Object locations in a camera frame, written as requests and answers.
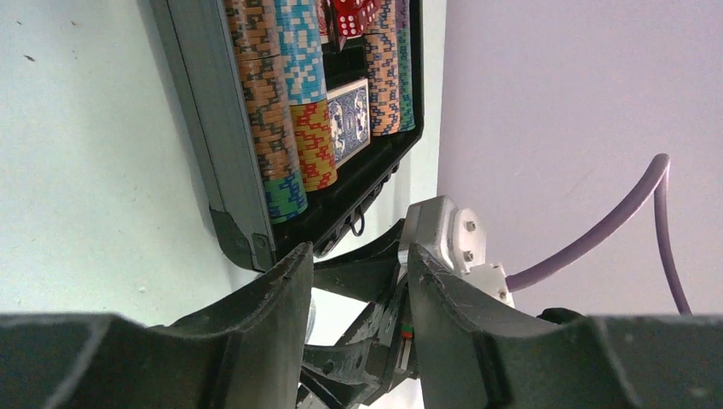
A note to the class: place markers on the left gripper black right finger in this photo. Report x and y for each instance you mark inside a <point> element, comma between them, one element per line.
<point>474,351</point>

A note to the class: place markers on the blue playing card deck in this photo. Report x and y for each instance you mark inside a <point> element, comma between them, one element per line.
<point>348,108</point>

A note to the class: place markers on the red dice set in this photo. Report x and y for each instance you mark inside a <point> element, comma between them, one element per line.
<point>342,20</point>

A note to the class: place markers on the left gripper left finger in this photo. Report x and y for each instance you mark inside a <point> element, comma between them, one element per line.
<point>243,351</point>

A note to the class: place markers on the purple green chip stack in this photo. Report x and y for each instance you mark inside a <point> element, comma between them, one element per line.
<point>403,36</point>

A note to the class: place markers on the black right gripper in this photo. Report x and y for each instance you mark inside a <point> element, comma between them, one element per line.
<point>371,358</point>

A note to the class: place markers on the black poker case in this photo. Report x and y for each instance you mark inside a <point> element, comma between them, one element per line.
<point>197,44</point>

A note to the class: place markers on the pink brown chip stack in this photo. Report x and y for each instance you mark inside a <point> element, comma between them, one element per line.
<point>381,56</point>

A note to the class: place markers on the blue orange chip stack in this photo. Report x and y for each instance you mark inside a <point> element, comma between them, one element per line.
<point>303,68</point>

